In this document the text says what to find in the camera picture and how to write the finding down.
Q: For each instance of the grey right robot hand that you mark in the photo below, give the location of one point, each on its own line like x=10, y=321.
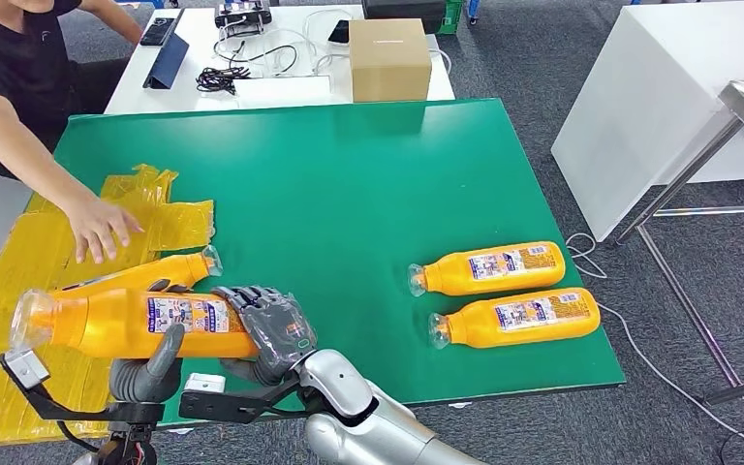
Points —
x=279, y=334

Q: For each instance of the person's right hand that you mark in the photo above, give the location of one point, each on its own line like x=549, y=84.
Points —
x=99, y=224

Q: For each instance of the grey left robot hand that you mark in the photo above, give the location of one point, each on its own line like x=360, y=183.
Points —
x=144, y=378

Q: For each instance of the orange plastic bottle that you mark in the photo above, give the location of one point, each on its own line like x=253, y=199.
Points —
x=539, y=318
x=109, y=321
x=154, y=273
x=507, y=268

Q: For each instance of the black smartphone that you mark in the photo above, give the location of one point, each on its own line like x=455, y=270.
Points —
x=157, y=32
x=339, y=31

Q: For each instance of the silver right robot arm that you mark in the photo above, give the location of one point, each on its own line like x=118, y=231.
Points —
x=346, y=385

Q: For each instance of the person's right forearm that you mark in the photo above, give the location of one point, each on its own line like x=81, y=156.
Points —
x=19, y=147

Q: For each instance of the person's left forearm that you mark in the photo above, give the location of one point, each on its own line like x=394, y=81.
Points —
x=112, y=16

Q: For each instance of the white paper scrap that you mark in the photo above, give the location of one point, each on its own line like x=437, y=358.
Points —
x=179, y=430
x=460, y=405

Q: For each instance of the yellow tape patch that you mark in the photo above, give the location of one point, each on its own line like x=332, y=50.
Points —
x=6, y=269

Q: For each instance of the white desk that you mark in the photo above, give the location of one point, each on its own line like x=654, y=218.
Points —
x=154, y=99

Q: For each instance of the dark blue tablet case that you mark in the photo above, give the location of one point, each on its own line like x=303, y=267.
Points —
x=168, y=63

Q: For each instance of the person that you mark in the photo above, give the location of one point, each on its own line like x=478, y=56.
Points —
x=0, y=58

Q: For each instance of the black electronic device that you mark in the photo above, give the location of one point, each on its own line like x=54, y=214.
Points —
x=243, y=13

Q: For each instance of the brown cardboard box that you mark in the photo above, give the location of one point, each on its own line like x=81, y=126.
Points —
x=389, y=61

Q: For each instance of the black hard case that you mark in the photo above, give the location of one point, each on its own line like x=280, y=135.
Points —
x=404, y=14

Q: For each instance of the green box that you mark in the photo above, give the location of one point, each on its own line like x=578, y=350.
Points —
x=452, y=16

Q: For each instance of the white cabinet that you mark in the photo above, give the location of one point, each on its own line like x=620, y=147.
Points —
x=654, y=96

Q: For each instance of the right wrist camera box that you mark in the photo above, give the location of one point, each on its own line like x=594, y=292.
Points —
x=205, y=383

